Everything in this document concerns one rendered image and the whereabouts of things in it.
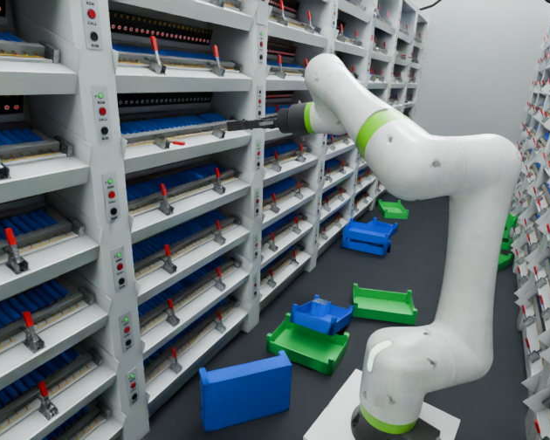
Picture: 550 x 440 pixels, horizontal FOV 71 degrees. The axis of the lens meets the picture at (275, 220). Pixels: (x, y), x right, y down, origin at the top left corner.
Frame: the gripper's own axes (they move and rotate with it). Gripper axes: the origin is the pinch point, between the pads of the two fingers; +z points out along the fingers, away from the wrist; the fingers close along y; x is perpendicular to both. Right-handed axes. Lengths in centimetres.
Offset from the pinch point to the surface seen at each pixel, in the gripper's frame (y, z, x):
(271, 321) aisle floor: 31, 17, -94
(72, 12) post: -51, 1, 27
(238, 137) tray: 9.0, 6.5, -4.4
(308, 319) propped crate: 24, -7, -85
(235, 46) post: 18.0, 8.9, 27.1
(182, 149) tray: -20.5, 6.7, -4.7
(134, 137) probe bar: -34.6, 10.2, 0.6
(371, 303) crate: 73, -20, -100
